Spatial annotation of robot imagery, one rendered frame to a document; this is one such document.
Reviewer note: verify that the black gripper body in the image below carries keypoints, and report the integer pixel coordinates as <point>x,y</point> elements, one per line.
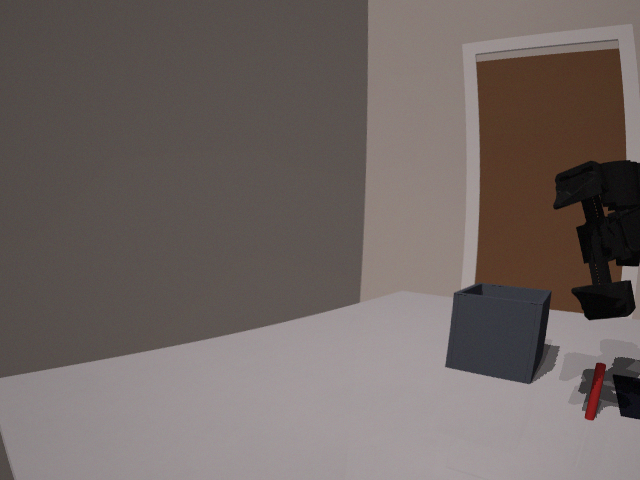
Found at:
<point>601,239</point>

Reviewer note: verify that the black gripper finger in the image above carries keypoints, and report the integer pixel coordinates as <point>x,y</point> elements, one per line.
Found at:
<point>601,296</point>
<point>577,189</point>

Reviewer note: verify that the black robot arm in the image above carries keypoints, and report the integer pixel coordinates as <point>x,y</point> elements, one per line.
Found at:
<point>623,179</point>

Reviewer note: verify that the red peg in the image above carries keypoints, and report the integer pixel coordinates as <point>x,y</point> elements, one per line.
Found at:
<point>595,391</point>

